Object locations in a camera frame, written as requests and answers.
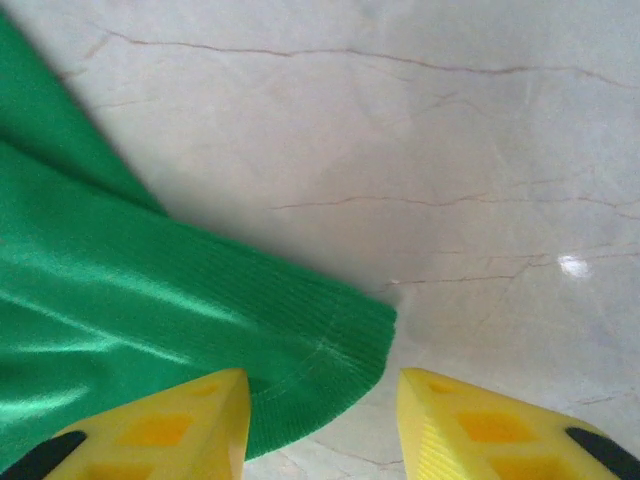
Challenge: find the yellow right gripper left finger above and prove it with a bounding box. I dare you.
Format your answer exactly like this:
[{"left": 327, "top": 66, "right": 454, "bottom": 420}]
[{"left": 0, "top": 368, "right": 251, "bottom": 480}]

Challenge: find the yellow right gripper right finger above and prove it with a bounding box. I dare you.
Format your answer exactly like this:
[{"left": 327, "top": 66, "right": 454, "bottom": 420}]
[{"left": 398, "top": 368, "right": 640, "bottom": 480}]

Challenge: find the green tank top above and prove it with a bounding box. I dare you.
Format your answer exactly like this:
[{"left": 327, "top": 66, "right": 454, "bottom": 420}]
[{"left": 0, "top": 12, "right": 399, "bottom": 464}]

